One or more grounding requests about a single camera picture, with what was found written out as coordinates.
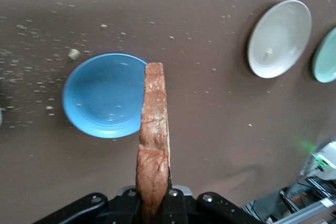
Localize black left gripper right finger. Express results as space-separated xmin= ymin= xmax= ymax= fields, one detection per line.
xmin=160 ymin=168 xmax=263 ymax=224

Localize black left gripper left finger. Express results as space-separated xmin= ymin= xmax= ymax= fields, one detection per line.
xmin=34 ymin=186 xmax=144 ymax=224

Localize brown bread slice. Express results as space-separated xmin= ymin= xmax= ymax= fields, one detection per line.
xmin=135 ymin=62 xmax=171 ymax=224

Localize blue plate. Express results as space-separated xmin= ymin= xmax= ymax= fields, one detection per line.
xmin=62 ymin=52 xmax=149 ymax=139

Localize beige plate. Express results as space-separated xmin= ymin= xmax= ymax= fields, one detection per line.
xmin=247 ymin=0 xmax=312 ymax=79

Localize mint green plate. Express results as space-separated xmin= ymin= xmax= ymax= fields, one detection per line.
xmin=311 ymin=27 xmax=336 ymax=83

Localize brown tablecloth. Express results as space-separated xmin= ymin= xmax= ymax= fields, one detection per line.
xmin=0 ymin=0 xmax=336 ymax=224

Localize large bread crumb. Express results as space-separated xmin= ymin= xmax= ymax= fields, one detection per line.
xmin=67 ymin=48 xmax=81 ymax=61

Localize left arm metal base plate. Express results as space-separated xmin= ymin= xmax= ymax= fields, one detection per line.
xmin=278 ymin=174 xmax=336 ymax=209

